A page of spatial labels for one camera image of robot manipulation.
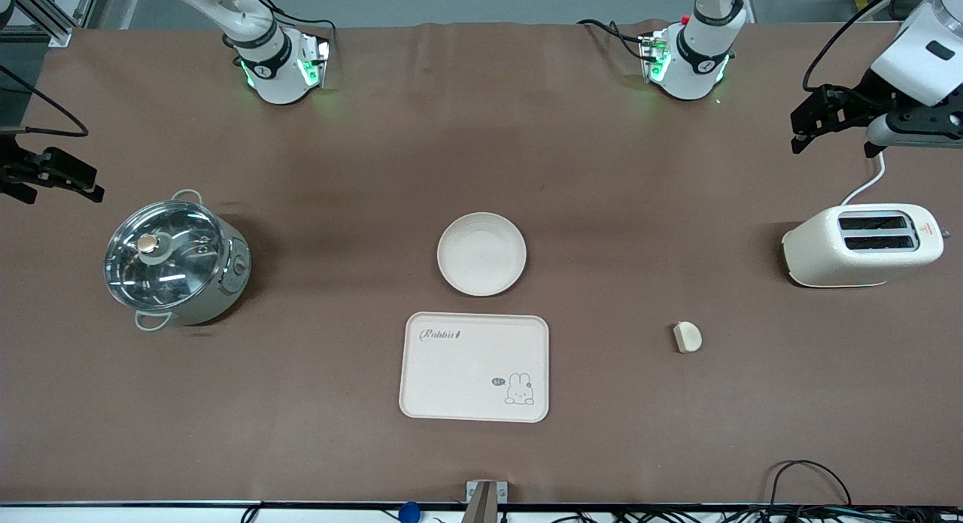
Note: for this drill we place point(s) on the round cream plate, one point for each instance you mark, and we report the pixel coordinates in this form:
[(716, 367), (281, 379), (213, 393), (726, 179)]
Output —
[(481, 253)]

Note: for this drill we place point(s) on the steel cooking pot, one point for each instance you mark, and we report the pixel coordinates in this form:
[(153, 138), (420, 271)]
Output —
[(226, 282)]

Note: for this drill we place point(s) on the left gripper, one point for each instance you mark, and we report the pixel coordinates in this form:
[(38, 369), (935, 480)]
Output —
[(856, 101)]

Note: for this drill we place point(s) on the glass pot lid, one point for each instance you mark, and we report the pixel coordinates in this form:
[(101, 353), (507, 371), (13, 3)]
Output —
[(162, 256)]

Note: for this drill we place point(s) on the blue round knob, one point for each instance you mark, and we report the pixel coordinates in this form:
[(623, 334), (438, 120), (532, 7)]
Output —
[(408, 512)]

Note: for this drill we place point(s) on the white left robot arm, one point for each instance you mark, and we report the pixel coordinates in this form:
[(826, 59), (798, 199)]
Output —
[(688, 68)]

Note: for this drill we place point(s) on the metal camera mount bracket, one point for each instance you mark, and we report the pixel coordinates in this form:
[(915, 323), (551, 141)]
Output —
[(485, 500)]

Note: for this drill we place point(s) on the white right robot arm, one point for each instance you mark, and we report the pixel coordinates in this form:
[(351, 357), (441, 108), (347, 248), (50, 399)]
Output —
[(274, 75)]

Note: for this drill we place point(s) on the small white bun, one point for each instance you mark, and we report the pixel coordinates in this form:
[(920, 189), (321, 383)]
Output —
[(687, 338)]

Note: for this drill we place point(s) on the cream two-slot toaster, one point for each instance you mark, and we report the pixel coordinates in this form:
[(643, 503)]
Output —
[(827, 259)]

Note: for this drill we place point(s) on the aluminium frame profile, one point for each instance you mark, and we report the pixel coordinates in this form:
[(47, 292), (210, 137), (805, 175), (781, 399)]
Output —
[(45, 19)]

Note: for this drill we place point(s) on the cream rabbit print tray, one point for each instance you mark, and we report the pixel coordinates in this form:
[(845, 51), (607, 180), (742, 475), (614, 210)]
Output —
[(466, 372)]

